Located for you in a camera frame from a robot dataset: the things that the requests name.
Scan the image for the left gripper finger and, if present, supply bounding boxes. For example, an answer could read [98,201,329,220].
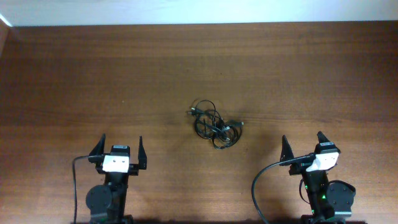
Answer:
[89,134,106,156]
[138,136,147,170]

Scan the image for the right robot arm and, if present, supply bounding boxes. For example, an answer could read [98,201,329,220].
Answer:
[280,131,356,224]

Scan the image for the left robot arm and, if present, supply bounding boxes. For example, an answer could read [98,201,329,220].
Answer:
[86,135,147,224]

